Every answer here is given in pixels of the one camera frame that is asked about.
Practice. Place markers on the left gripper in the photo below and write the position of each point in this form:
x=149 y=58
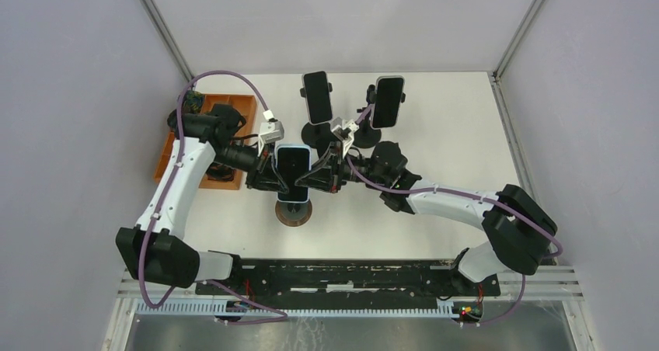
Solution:
x=265 y=176

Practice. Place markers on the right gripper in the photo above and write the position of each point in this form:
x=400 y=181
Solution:
x=324 y=175

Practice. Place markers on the blue case phone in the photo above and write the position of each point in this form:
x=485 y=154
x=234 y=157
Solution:
x=293 y=161

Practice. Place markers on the brown round base phone stand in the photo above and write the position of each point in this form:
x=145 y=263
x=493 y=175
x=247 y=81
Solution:
x=293 y=214

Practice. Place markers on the black case phone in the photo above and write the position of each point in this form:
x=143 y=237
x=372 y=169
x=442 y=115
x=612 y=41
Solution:
x=329 y=142

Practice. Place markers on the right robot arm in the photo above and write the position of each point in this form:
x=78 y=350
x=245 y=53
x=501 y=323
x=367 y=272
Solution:
x=520 y=234

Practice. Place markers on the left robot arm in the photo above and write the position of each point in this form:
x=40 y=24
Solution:
x=154 y=250

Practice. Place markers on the black pole stand left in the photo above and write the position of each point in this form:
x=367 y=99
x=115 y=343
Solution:
x=310 y=132

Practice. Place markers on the black pole stand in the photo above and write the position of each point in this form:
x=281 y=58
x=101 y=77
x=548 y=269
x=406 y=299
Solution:
x=310 y=132
x=366 y=136

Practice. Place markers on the black pole stand right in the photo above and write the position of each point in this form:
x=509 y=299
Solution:
x=366 y=136

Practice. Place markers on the white case phone rear left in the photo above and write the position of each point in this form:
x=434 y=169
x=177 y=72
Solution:
x=316 y=91

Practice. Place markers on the white case phone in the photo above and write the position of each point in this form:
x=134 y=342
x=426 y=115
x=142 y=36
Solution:
x=316 y=91
x=389 y=95

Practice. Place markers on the white case phone rear right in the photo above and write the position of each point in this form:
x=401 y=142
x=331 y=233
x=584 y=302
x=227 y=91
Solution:
x=389 y=95

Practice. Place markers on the orange compartment tray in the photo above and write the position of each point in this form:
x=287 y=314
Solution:
x=226 y=120

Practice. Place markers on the dark patterned scrunchie top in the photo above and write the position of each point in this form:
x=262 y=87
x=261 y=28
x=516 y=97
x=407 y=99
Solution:
x=190 y=102

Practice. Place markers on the dark patterned scrunchie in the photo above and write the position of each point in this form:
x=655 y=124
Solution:
x=190 y=102
x=174 y=119

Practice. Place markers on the dark patterned scrunchie left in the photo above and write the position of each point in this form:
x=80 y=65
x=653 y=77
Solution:
x=174 y=119

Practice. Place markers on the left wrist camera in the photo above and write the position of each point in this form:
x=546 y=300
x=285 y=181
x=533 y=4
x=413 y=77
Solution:
x=271 y=129

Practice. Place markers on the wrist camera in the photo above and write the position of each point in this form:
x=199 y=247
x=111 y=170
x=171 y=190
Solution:
x=271 y=129
x=344 y=131

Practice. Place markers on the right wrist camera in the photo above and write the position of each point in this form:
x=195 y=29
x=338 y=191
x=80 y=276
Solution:
x=344 y=131

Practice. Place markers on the black mounting base plate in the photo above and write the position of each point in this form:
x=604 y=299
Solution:
x=331 y=284

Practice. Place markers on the white cable duct strip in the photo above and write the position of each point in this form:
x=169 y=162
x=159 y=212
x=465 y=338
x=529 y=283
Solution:
x=227 y=308

